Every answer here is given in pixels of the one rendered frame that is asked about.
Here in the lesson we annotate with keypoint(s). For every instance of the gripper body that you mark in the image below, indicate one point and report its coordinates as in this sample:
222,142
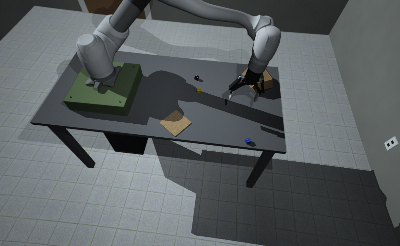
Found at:
251,76

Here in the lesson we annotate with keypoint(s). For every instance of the open brown cardboard box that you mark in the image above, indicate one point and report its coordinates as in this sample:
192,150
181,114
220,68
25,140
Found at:
268,80

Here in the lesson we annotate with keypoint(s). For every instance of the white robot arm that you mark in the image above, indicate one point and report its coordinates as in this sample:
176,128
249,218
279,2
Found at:
96,51

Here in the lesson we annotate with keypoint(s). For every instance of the tan textured mat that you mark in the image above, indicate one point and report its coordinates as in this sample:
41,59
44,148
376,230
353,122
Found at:
175,123

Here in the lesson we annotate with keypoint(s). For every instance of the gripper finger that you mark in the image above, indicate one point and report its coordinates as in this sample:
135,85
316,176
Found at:
258,90
237,84

